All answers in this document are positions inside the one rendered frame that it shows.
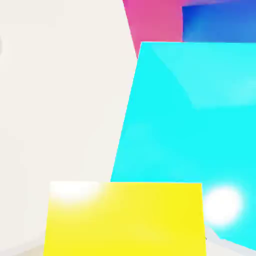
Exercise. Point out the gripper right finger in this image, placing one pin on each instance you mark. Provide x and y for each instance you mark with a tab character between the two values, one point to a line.
218	248

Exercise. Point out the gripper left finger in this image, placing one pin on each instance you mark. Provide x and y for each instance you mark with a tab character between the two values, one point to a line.
37	252

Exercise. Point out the small yellow cube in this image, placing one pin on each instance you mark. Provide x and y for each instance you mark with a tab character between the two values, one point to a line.
128	222

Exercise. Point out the large cyan box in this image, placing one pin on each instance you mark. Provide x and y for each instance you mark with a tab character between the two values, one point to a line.
180	124

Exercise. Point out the large blue box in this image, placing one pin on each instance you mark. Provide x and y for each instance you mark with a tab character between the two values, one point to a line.
218	24

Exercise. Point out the large pink box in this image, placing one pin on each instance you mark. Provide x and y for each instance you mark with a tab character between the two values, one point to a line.
154	22

